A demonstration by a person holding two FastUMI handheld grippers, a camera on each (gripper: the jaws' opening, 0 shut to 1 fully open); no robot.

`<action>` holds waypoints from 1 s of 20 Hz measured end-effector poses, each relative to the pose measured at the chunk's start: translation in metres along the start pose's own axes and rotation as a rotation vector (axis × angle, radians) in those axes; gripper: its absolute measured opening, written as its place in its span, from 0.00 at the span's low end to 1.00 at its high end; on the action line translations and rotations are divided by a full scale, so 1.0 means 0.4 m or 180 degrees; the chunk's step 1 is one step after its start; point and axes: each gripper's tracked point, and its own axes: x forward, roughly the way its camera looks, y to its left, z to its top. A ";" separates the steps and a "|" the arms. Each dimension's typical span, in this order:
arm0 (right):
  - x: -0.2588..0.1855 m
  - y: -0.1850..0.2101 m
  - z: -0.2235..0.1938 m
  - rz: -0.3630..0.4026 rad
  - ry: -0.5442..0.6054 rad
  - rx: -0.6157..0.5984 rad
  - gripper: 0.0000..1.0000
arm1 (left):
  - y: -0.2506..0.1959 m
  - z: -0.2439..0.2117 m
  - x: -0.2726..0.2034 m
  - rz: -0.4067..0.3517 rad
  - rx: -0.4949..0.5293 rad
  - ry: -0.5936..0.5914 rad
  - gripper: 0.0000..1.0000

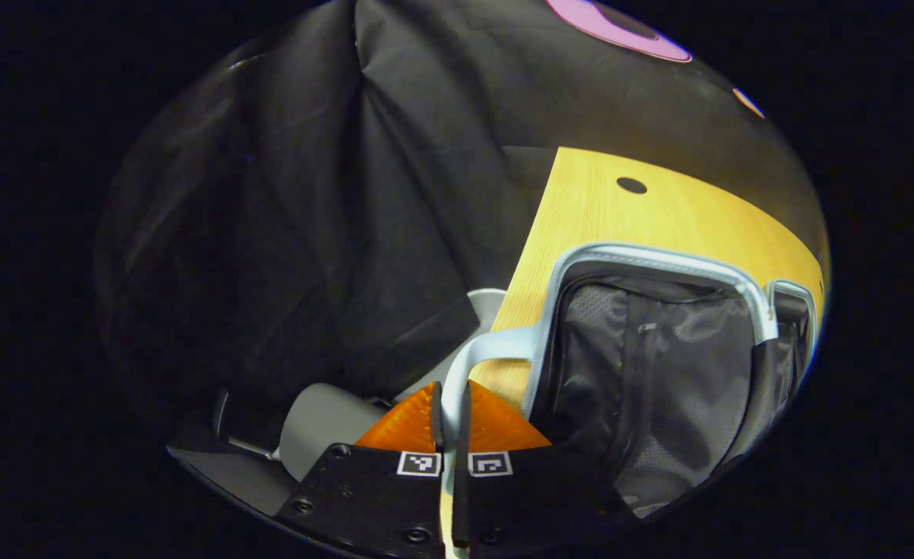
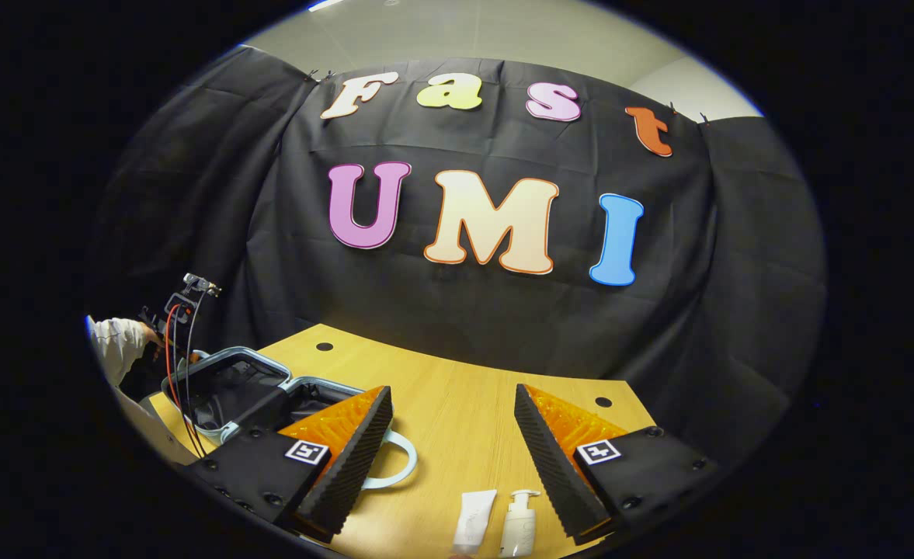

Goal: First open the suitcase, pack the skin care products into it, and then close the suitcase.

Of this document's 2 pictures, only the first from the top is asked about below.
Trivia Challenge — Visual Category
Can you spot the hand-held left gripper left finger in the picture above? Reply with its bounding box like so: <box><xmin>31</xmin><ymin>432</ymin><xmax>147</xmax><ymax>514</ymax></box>
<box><xmin>276</xmin><ymin>380</ymin><xmax>447</xmax><ymax>558</ymax></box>

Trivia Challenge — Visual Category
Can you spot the light blue suitcase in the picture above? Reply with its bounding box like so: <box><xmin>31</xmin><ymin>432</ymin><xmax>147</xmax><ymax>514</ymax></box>
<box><xmin>440</xmin><ymin>242</ymin><xmax>819</xmax><ymax>559</ymax></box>

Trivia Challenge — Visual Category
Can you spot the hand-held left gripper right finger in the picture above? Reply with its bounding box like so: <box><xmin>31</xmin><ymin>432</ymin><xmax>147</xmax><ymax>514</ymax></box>
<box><xmin>451</xmin><ymin>380</ymin><xmax>641</xmax><ymax>550</ymax></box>

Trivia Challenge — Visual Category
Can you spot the grey chair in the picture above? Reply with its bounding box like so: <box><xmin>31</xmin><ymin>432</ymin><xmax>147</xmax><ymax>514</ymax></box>
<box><xmin>168</xmin><ymin>287</ymin><xmax>509</xmax><ymax>517</ymax></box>

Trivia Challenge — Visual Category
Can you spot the black backdrop cloth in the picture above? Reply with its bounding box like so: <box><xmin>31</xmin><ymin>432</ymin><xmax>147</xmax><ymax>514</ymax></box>
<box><xmin>96</xmin><ymin>0</ymin><xmax>830</xmax><ymax>436</ymax></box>

